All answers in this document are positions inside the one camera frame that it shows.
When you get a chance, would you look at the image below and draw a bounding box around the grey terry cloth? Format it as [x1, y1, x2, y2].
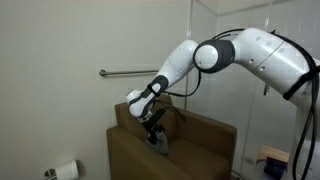
[144, 131, 171, 157]

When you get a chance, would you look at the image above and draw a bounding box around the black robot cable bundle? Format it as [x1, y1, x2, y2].
[154, 27, 320, 180]

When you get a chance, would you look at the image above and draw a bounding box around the glass shower door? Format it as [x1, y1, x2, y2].
[188, 0, 320, 174]

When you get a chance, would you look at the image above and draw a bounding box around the brown cardboard box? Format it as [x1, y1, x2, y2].
[105, 93, 238, 180]

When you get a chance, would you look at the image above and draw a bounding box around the metal towel bar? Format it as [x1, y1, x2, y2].
[98, 68, 161, 78]

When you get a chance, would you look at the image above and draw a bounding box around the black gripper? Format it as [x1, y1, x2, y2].
[142, 107, 168, 146]

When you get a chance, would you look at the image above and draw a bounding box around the white toilet paper roll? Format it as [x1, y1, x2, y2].
[54, 160, 80, 180]

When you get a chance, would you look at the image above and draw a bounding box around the chrome toilet paper holder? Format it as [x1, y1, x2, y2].
[43, 168, 58, 180]

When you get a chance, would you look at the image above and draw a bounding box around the purple object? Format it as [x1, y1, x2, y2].
[263, 156, 289, 178]

